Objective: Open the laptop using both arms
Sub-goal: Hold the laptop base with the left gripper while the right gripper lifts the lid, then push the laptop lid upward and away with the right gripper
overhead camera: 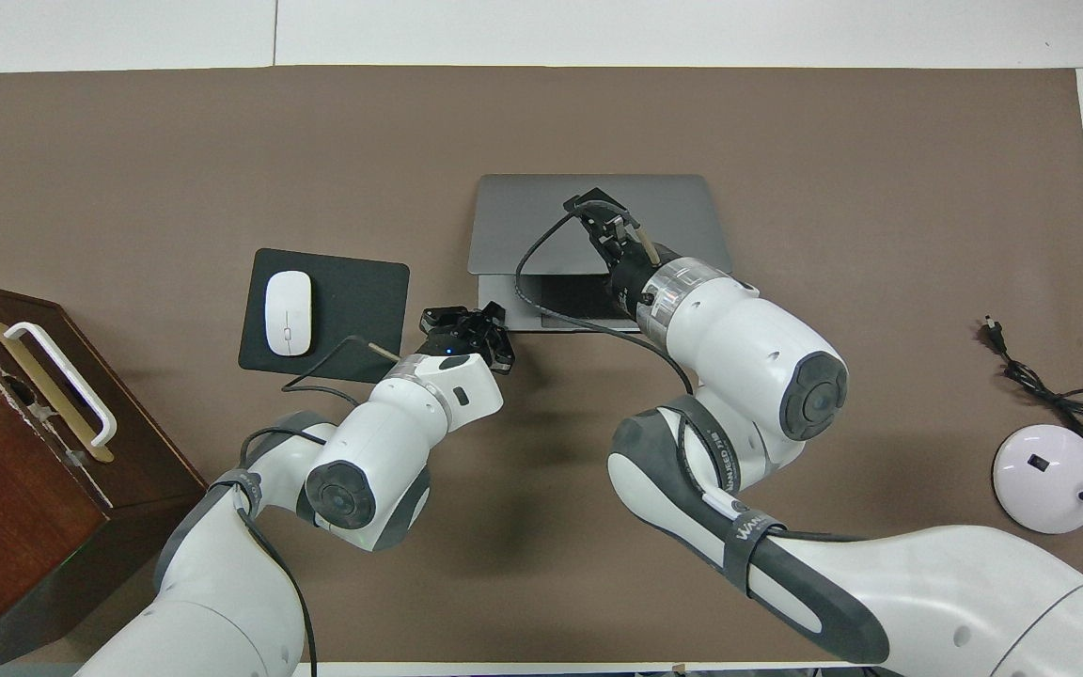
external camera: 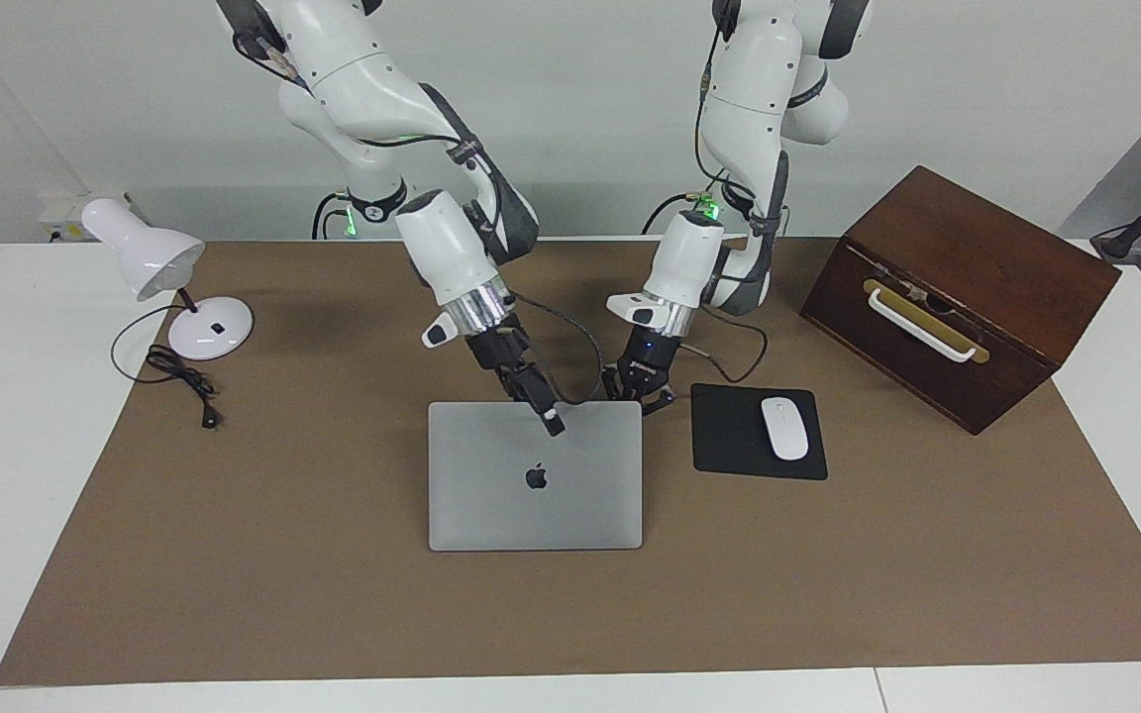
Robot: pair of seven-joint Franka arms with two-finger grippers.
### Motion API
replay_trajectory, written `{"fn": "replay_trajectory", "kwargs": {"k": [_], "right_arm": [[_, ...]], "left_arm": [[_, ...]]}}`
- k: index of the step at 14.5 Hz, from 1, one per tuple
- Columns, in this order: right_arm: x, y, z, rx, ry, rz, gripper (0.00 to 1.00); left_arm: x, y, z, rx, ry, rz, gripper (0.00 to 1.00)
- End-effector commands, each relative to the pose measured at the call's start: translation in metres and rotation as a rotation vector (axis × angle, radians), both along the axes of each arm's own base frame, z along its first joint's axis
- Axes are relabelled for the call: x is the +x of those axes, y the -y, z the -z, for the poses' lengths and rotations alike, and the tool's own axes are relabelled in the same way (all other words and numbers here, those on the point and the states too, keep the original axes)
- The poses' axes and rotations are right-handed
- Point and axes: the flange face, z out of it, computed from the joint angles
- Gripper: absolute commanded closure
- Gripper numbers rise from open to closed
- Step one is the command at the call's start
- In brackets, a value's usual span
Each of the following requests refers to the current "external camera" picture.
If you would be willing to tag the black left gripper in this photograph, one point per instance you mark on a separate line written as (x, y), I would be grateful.
(650, 358)

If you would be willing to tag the white computer mouse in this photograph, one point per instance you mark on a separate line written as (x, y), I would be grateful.
(784, 428)

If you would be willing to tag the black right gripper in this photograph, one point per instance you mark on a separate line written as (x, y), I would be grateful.
(503, 352)

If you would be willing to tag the brown table mat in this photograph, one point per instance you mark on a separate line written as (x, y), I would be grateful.
(333, 594)

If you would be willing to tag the white desk lamp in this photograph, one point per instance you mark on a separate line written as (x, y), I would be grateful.
(145, 253)

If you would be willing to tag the dark wooden box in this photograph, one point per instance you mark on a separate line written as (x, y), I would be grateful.
(1006, 287)

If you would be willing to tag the silver apple laptop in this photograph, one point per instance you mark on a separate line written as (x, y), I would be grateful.
(531, 515)

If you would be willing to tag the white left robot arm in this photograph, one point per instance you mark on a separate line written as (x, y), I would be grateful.
(684, 257)

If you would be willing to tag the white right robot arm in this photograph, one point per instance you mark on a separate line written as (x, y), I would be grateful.
(442, 248)

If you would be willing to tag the black mouse pad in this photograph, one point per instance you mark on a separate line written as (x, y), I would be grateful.
(724, 436)

